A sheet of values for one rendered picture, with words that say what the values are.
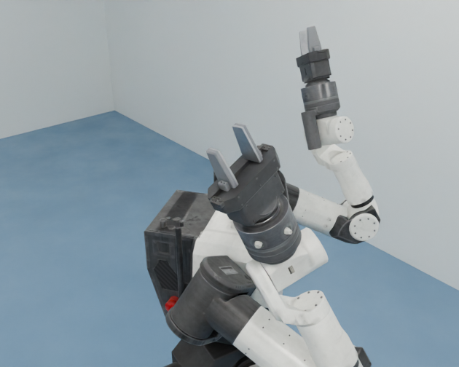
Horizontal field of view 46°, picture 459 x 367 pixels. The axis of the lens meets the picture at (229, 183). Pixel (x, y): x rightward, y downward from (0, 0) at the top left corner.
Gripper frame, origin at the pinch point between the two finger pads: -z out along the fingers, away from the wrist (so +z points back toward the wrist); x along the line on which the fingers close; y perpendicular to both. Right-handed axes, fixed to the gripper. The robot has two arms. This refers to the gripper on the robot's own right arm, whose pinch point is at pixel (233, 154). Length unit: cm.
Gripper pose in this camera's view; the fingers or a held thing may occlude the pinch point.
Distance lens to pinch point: 73.4
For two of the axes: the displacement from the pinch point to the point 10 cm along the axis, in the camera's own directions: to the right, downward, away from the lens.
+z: 3.6, 7.3, 5.8
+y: 6.8, 2.2, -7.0
